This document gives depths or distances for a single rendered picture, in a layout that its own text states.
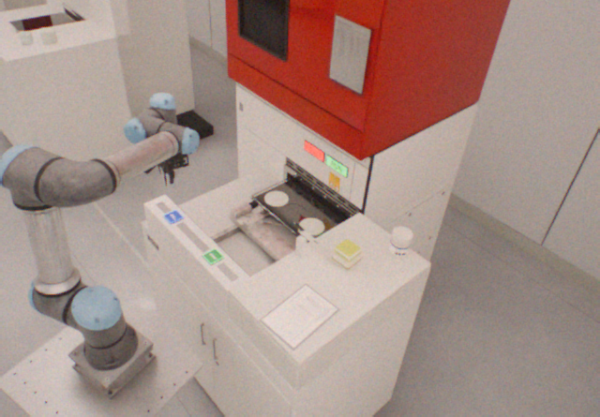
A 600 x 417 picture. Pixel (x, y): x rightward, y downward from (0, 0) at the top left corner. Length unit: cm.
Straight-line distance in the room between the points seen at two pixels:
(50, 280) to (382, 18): 118
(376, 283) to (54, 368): 103
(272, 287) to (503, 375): 154
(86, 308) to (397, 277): 97
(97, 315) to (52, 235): 24
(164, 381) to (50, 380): 33
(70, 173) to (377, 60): 93
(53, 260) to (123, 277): 163
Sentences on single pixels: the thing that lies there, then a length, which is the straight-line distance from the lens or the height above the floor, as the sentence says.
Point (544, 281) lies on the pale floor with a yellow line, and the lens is 344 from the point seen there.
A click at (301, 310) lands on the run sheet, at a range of 163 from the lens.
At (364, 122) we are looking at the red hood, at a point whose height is 138.
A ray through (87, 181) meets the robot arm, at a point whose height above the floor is 150.
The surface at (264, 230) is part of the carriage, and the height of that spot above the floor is 88.
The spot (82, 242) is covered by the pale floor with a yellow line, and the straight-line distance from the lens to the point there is 338.
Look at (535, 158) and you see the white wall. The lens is 328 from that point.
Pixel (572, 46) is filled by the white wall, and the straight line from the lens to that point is 302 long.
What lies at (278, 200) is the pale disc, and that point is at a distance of 211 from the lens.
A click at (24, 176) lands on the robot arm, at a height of 151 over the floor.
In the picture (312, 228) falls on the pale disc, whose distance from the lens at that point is 199.
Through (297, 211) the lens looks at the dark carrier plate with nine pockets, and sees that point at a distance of 206.
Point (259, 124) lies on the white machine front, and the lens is 232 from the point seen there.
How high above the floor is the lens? 225
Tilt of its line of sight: 38 degrees down
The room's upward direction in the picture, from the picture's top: 4 degrees clockwise
